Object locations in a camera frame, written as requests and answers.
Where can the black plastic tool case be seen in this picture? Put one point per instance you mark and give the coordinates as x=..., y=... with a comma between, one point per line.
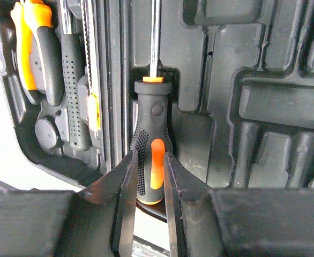
x=241, y=111

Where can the black handled claw hammer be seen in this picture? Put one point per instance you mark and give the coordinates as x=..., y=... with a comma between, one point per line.
x=72, y=72

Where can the orange black pliers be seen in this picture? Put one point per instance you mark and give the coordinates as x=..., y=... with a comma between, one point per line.
x=38, y=52

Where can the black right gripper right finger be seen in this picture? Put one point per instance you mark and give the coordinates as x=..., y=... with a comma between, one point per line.
x=203, y=221

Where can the black handled screwdriver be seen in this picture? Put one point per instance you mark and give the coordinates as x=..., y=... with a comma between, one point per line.
x=152, y=140

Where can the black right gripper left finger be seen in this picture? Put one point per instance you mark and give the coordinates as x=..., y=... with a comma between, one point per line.
x=97, y=221

